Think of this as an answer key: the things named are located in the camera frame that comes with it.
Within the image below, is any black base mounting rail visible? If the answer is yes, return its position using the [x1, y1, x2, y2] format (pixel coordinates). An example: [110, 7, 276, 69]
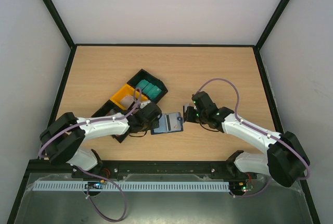
[89, 160, 257, 181]

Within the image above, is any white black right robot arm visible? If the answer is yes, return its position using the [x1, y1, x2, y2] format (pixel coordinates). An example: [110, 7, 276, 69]
[184, 91, 310, 188]

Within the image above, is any white red card stack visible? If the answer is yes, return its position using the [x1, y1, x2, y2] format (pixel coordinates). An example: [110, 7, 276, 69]
[120, 95, 141, 110]

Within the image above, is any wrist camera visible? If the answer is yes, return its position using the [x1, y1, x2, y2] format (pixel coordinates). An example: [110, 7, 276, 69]
[183, 103, 189, 114]
[140, 100, 151, 109]

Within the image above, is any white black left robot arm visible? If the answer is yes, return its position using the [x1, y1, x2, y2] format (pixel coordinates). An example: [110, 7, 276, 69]
[39, 101, 162, 174]

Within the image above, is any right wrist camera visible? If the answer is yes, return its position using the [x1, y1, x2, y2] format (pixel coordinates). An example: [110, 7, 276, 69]
[183, 103, 189, 114]

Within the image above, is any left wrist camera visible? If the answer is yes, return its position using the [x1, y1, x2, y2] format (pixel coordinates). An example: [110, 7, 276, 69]
[140, 100, 151, 109]

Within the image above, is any black bin with teal cards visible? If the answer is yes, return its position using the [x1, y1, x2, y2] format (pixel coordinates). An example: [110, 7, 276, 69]
[127, 69, 168, 103]

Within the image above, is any light blue slotted cable duct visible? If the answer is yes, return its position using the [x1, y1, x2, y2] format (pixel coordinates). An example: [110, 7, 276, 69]
[32, 181, 229, 192]

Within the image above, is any blue leather card holder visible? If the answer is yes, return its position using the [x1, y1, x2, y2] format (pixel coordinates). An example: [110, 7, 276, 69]
[150, 112, 183, 135]

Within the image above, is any yellow plastic bin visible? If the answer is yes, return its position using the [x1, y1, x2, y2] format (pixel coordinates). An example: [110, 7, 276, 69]
[110, 84, 148, 110]

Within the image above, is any black bin with red cards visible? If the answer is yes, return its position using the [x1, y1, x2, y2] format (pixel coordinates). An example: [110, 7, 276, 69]
[91, 100, 129, 143]

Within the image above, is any black aluminium frame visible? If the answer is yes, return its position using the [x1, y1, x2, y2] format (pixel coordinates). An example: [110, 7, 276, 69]
[5, 0, 321, 224]

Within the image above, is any teal card stack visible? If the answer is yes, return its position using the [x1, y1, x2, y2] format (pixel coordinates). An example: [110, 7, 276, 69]
[135, 79, 162, 100]

